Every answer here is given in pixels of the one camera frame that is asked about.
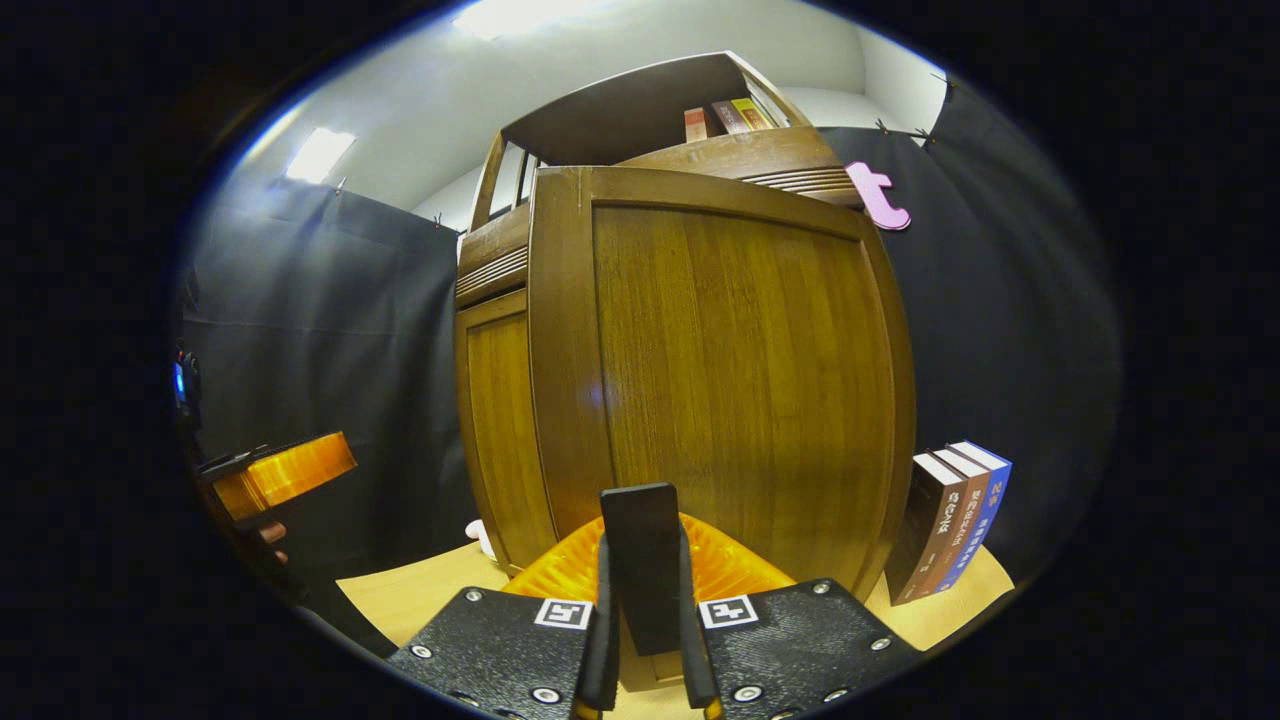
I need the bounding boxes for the small ceiling light panel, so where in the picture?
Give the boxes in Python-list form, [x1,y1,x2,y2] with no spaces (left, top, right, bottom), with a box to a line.
[285,127,357,184]

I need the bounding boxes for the reddish brown thick book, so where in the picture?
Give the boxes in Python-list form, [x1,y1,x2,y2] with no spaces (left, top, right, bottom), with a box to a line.
[915,447,991,599]

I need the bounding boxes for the wooden double-door shoe cabinet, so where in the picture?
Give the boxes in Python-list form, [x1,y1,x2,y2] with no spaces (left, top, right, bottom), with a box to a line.
[455,50,916,693]

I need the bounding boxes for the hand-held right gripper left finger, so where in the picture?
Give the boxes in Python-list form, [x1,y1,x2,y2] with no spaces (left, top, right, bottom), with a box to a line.
[388,515,621,720]

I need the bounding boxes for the black backdrop cloth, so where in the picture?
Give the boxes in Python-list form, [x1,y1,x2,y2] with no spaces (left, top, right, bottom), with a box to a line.
[180,75,1121,601]

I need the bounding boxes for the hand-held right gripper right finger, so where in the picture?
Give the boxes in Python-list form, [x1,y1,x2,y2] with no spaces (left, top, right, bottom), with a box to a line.
[675,515,921,720]

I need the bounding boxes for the blue thick book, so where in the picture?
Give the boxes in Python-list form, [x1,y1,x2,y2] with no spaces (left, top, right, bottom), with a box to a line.
[935,441,1013,593]

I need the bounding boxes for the large ceiling light panel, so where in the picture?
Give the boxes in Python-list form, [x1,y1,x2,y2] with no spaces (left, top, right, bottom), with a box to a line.
[455,0,621,41]

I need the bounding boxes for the wooden shoe cabinet door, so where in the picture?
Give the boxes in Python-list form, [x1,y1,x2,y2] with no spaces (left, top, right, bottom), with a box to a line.
[528,165,916,691]
[455,290,559,576]

